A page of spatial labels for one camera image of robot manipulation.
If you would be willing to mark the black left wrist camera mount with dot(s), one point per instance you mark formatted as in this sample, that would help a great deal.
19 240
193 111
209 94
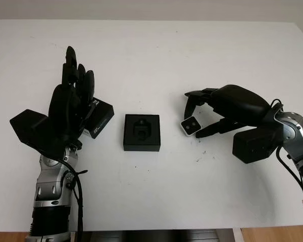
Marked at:
27 123

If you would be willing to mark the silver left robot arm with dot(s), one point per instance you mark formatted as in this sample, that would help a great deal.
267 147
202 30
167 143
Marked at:
50 181

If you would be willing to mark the small silver depth camera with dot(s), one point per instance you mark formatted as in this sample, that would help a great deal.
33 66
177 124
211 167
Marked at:
190 126

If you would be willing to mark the black printed box lid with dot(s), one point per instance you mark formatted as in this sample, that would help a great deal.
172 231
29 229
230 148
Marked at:
103 116

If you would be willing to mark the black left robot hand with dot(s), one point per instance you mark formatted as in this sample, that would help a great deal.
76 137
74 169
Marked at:
63 111

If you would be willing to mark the black box base with insert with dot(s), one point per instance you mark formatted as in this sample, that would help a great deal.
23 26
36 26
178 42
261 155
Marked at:
141 145

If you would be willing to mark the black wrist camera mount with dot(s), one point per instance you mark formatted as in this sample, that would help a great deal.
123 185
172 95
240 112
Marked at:
255 146
27 123

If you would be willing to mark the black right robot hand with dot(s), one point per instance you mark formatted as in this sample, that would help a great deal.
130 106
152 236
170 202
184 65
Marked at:
242 103

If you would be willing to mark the dark robot torso edge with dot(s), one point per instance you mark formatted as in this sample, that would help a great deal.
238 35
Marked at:
151 235

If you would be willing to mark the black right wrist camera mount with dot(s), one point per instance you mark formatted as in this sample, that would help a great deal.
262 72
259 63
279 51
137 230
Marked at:
255 146

